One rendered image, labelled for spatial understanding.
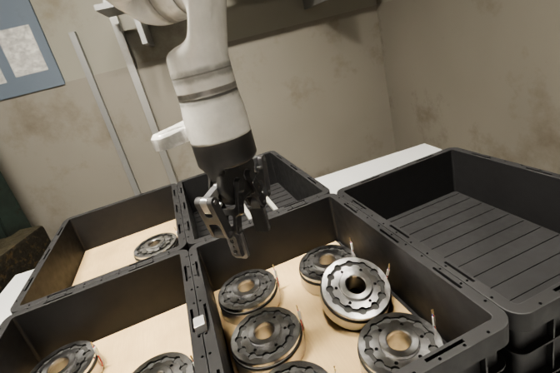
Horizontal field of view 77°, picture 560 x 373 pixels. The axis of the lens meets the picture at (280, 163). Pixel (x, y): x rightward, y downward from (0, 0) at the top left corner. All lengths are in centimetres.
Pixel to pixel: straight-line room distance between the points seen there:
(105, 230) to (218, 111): 75
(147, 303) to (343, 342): 35
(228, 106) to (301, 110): 258
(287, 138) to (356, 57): 88
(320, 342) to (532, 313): 27
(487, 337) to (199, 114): 37
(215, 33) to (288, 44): 252
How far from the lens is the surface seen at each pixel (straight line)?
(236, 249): 46
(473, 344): 42
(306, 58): 295
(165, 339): 67
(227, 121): 40
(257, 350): 54
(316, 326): 58
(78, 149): 301
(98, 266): 100
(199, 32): 39
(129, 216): 107
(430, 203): 85
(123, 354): 69
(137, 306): 72
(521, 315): 46
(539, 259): 70
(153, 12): 42
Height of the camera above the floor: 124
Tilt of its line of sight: 19 degrees down
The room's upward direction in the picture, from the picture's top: 14 degrees counter-clockwise
